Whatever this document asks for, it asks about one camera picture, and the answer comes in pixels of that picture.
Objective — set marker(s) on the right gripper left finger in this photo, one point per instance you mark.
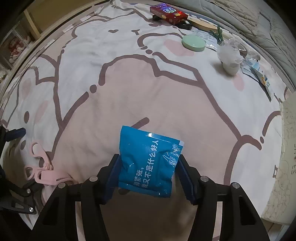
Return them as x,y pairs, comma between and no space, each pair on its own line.
97,191

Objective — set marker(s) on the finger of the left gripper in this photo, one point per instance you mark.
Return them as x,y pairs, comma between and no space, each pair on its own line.
15,134

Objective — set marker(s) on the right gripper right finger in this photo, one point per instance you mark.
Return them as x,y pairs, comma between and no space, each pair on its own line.
200,191

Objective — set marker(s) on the pink scissors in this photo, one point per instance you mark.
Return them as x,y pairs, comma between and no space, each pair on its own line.
46,174

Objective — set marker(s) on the blue snack packet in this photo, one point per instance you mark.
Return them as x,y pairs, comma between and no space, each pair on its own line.
148,161

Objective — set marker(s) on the cartoon print blanket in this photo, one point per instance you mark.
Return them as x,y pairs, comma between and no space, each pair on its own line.
116,70

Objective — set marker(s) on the wooden bedside shelf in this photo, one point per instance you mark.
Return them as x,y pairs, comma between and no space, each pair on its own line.
24,43

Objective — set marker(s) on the white blue sachet packet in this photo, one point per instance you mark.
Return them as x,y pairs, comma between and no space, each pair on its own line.
261,76

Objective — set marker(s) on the brown tape roll in bag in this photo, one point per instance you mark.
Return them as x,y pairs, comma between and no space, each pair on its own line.
250,57

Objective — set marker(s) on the green round compact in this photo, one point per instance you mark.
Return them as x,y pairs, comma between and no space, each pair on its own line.
194,43

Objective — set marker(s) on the paper receipt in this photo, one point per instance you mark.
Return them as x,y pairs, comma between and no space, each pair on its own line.
210,41

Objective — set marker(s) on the green clothes peg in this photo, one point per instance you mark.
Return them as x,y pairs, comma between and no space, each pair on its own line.
217,34

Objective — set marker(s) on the wooden fan paddle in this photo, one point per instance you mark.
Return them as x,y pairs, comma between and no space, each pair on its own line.
209,27

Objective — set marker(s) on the grey beige quilt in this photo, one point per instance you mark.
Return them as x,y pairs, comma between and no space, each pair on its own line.
257,21

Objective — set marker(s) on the red cigarette box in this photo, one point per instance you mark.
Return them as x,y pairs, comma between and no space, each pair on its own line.
168,13

